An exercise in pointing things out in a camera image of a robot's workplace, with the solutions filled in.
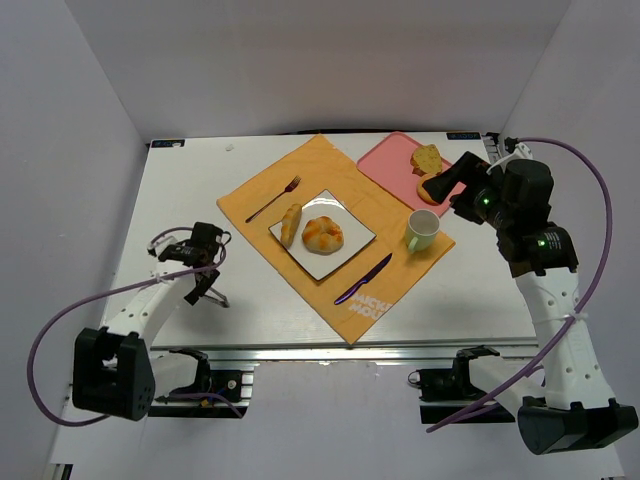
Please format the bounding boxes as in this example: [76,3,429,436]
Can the blue table label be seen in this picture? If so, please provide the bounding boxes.
[150,139,185,148]
[446,131,482,141]

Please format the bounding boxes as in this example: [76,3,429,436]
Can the metal tongs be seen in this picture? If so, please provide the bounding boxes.
[203,287,230,308]

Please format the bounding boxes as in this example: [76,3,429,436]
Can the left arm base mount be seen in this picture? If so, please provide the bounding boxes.
[148,348,253,419]

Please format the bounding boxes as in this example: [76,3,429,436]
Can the long striped bread roll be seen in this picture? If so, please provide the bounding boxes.
[280,203,302,248]

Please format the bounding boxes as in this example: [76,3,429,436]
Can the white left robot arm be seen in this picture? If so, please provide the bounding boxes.
[72,222,231,421]

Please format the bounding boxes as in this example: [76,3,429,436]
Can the sliced brown bread piece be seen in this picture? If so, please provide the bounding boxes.
[410,144,443,176]

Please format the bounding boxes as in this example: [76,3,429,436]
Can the light green mug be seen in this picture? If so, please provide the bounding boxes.
[404,209,440,254]

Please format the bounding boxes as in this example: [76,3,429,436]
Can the purple knife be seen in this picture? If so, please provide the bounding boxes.
[334,253,393,305]

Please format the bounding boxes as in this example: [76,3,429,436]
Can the right blue table label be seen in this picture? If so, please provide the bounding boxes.
[446,131,482,141]

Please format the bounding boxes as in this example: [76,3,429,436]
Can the white square plate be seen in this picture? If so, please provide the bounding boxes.
[269,190,376,281]

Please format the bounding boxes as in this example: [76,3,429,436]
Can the left blue table label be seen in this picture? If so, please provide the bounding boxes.
[150,139,185,148]

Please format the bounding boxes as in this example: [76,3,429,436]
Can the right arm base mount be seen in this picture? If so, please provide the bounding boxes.
[407,346,520,429]

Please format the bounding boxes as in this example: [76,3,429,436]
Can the orange placemat cloth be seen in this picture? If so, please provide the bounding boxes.
[217,135,455,344]

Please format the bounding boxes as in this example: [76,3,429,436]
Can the round knotted bread bun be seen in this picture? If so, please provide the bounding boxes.
[302,216,344,255]

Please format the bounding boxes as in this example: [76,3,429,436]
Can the pink tray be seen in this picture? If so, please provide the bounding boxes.
[357,132,465,217]

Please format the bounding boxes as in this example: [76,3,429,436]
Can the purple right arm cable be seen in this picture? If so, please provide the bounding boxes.
[425,135,613,433]

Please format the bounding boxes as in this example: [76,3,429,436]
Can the sugared orange donut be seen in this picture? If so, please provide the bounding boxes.
[416,173,439,205]

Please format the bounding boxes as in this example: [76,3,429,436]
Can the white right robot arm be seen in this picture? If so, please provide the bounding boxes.
[422,151,639,455]

